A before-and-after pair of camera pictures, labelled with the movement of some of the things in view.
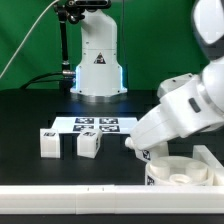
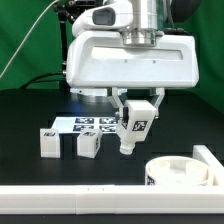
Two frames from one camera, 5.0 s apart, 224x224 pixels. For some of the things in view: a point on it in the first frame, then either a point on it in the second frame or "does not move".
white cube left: (50, 143) does not move
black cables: (35, 79) does not move
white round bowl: (178, 170) does not move
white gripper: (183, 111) → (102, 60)
